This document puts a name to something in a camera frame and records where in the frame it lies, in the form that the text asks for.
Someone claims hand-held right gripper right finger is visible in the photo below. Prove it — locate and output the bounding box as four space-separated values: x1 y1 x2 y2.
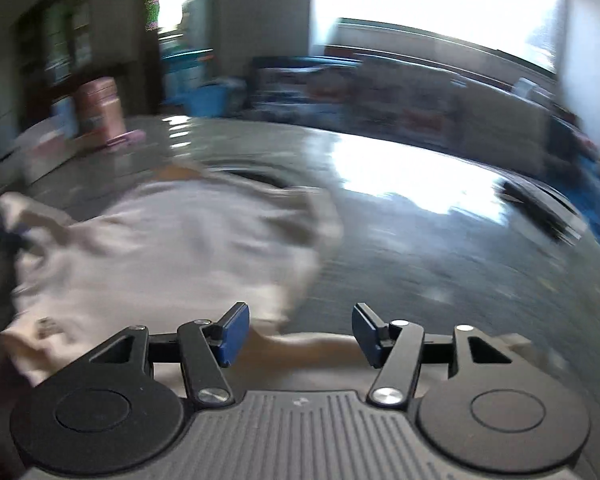
352 302 513 407

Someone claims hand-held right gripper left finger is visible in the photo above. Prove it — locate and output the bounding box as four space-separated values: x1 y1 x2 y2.
87 302 251 407

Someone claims cream white shirt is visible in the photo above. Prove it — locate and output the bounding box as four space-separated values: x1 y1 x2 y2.
0 165 531 398

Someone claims black object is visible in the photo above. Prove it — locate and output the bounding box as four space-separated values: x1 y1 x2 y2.
497 179 587 247

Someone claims blue cloth pile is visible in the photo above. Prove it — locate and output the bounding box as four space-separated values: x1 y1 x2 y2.
184 84 243 118

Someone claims dark blue sofa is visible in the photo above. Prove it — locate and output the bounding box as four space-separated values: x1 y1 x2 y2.
245 45 600 176

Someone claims pink cartoon water bottle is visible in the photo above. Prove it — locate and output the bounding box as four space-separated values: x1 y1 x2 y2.
75 77 127 142

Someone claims tissue box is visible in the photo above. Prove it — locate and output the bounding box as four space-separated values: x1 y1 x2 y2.
22 120 88 181

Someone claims teal storage cabinet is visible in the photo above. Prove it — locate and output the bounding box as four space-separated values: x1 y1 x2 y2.
160 47 216 106

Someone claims light blue box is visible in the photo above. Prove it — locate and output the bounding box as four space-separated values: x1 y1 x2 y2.
52 96 79 140

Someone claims dark wooden cabinet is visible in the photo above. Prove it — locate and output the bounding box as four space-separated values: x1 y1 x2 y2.
12 0 156 118

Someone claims window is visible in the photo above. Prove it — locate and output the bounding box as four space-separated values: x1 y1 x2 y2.
312 0 566 78

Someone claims pink bottle strap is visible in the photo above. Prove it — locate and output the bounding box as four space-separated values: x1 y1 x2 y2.
105 129 147 149

